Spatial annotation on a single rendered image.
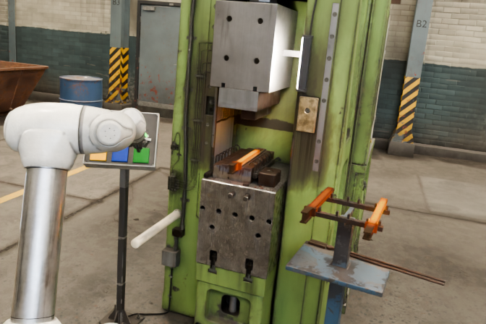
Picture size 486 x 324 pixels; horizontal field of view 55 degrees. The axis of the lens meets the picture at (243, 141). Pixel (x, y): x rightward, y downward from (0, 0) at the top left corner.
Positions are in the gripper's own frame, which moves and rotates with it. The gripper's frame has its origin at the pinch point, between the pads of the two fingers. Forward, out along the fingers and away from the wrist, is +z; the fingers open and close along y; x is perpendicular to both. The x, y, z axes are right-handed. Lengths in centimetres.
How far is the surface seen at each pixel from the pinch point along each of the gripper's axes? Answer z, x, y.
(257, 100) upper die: -9, 23, 53
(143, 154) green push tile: 12.5, 0.2, 1.4
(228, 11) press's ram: -22, 61, 38
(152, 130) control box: 13.3, 12.8, 4.9
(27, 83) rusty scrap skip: 551, 258, -247
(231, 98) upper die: -4.0, 25.5, 41.6
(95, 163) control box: 13.4, -5.5, -20.9
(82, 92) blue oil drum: 390, 184, -119
